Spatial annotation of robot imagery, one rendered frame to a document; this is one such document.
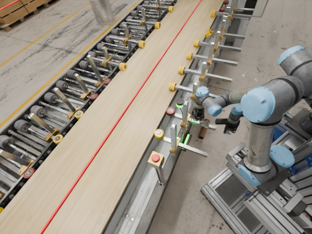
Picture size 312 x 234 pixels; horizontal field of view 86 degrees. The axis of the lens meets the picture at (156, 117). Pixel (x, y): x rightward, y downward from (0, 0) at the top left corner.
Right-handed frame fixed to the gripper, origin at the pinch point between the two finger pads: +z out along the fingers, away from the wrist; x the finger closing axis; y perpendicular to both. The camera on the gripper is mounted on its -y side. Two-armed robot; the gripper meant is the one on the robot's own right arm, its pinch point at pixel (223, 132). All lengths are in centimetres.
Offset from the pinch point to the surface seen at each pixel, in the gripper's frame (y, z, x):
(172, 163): -31, 13, -38
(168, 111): -50, -8, -2
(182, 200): -15, 83, -51
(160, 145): -49, 21, -24
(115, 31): -184, -2, 111
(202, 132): -20, 75, 37
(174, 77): -61, -7, 41
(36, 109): -179, -3, -46
